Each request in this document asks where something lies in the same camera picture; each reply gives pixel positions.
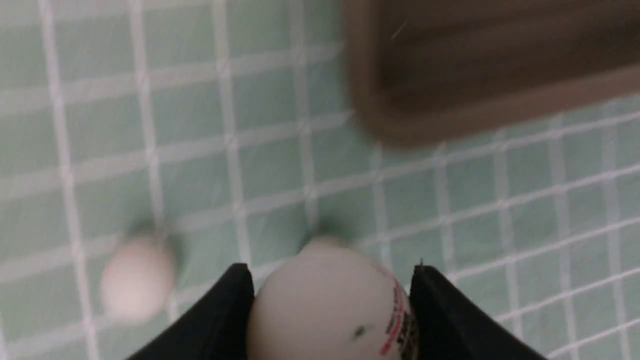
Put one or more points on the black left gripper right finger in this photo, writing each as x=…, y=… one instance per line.
x=452, y=327

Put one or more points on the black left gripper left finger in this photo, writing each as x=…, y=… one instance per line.
x=214, y=328

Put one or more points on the white ball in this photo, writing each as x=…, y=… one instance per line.
x=138, y=280

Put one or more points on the white ball marked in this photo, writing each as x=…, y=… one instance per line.
x=332, y=302

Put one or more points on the green checkered table mat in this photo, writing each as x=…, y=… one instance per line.
x=223, y=128

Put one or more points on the olive green plastic bin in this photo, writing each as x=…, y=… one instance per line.
x=426, y=71

